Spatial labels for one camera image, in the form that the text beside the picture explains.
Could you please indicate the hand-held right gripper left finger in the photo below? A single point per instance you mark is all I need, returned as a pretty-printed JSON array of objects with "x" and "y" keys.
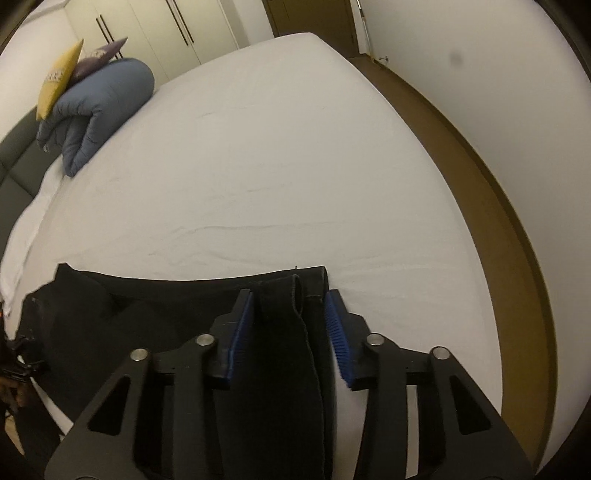
[{"x": 241, "y": 331}]

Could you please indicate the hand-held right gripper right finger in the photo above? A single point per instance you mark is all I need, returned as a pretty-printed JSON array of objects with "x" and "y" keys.
[{"x": 336, "y": 333}]

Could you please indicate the black pants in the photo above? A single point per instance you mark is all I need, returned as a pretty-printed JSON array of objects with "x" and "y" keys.
[{"x": 272, "y": 392}]

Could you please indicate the white pillow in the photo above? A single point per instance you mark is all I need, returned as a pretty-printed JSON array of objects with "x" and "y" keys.
[{"x": 25, "y": 240}]

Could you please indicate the white bed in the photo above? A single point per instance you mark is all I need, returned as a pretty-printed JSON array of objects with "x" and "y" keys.
[{"x": 258, "y": 184}]

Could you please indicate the grey padded headboard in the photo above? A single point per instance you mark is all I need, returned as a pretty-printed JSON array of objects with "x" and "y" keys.
[{"x": 16, "y": 157}]

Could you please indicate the blue folded duvet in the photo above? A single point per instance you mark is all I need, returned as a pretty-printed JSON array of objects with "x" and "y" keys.
[{"x": 99, "y": 104}]

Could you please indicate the yellow cushion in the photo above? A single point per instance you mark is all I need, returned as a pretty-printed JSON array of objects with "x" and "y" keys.
[{"x": 59, "y": 78}]

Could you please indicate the purple cushion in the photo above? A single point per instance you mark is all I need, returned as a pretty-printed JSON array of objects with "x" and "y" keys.
[{"x": 98, "y": 56}]

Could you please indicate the brown wooden door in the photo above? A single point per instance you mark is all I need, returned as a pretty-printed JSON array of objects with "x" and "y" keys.
[{"x": 314, "y": 23}]

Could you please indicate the cream wardrobe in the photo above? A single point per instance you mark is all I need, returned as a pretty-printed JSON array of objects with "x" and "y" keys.
[{"x": 152, "y": 27}]

